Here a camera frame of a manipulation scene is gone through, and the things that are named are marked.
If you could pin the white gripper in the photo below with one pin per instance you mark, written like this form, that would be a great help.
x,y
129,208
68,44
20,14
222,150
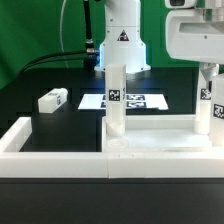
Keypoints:
x,y
194,31

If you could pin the white desk top panel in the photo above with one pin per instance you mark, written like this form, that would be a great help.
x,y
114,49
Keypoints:
x,y
149,133

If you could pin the sheet with four markers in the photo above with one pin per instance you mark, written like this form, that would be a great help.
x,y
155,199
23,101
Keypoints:
x,y
133,101

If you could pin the black vertical pole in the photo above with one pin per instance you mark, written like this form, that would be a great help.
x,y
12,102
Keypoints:
x,y
89,41

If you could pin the white U-shaped fence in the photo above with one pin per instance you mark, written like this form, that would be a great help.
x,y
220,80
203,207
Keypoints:
x,y
14,163

